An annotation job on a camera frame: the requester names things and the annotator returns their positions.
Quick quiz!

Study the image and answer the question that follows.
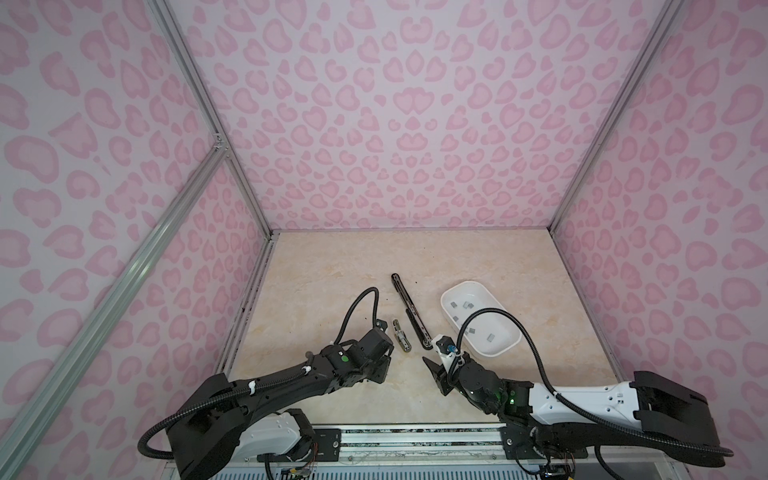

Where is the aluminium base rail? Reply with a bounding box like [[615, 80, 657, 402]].
[[161, 422, 667, 480]]

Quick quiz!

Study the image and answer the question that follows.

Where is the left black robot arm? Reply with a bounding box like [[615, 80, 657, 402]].
[[166, 328, 394, 479]]

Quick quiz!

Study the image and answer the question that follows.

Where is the beige mini stapler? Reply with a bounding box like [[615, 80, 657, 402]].
[[392, 319, 412, 353]]

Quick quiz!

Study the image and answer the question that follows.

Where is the diagonal aluminium frame bar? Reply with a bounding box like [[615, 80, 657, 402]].
[[1, 142, 229, 479]]

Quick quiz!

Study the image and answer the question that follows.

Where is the white plastic tray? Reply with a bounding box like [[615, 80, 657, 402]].
[[440, 281, 523, 358]]

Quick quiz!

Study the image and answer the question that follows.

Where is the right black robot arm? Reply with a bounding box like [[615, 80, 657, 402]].
[[424, 354, 732, 468]]

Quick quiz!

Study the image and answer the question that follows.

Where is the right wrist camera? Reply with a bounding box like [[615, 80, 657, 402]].
[[431, 335, 464, 371]]

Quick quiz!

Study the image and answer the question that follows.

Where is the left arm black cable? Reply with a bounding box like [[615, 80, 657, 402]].
[[333, 286, 388, 346]]

